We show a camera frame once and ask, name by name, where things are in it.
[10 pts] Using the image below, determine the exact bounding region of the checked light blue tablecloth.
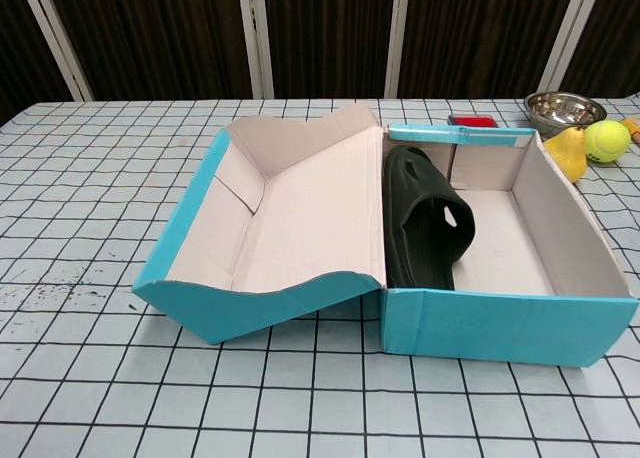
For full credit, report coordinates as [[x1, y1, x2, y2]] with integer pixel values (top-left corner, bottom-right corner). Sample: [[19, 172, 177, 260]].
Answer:
[[0, 96, 640, 458]]

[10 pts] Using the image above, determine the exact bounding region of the yellow-green tennis ball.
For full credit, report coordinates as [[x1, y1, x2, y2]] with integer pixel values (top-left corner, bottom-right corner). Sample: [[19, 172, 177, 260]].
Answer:
[[583, 120, 633, 165]]

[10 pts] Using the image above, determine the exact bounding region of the steel bowl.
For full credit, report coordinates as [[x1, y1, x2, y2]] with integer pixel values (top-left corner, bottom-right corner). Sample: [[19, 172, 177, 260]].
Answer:
[[524, 91, 608, 139]]

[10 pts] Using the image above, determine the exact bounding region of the red stamp pad case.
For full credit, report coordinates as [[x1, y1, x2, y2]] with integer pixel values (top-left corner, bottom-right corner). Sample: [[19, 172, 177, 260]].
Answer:
[[448, 113, 500, 129]]

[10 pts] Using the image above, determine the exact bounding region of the black rubber slipper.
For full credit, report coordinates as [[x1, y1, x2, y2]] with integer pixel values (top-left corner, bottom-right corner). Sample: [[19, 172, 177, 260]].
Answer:
[[382, 145, 477, 290]]

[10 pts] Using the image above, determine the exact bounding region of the yellow pear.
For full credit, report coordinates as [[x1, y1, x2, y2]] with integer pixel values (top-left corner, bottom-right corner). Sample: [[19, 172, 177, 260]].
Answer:
[[543, 126, 589, 184]]

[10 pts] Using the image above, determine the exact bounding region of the light blue shoe box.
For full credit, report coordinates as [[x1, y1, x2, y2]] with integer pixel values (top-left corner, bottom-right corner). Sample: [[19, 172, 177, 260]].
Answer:
[[132, 103, 640, 367]]

